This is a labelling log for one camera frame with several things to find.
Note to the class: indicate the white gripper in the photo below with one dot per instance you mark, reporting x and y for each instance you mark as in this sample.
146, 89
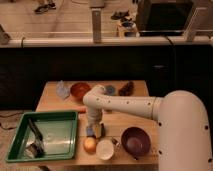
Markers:
98, 130

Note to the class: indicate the blue sponge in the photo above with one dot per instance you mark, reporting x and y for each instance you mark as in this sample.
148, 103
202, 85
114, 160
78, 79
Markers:
89, 132

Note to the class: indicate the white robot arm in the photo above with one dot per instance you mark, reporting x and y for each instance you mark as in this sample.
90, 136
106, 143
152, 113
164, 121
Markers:
184, 139

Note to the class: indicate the green plastic tray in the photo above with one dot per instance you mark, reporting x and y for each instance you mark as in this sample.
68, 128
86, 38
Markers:
59, 133

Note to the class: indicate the orange fruit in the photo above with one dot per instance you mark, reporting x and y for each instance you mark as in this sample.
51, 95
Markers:
89, 145

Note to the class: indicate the small metal object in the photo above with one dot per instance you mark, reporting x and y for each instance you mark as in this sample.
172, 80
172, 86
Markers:
115, 142

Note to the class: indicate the white cup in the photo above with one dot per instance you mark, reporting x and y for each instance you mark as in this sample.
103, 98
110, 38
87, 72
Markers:
105, 150

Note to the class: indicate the orange carrot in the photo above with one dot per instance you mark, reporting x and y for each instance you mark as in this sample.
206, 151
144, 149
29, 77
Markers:
81, 109

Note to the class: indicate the purple bowl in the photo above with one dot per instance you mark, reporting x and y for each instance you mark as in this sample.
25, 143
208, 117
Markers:
136, 141

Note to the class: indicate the red-brown bowl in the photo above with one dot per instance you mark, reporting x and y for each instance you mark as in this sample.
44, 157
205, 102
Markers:
78, 90

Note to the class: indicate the dark brown object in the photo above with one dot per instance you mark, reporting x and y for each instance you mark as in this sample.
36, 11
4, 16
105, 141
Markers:
127, 89

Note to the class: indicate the black spatula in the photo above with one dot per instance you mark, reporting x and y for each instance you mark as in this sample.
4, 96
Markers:
36, 148

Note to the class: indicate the wooden box with items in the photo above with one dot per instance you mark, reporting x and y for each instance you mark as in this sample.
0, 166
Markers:
127, 29

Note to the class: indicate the black monitor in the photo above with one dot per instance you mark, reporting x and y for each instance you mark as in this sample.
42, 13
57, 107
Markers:
162, 17

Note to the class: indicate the person's shoes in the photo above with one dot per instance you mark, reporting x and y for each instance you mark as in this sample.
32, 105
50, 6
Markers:
44, 8

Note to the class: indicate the metal post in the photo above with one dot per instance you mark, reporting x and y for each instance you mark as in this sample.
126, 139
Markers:
96, 6

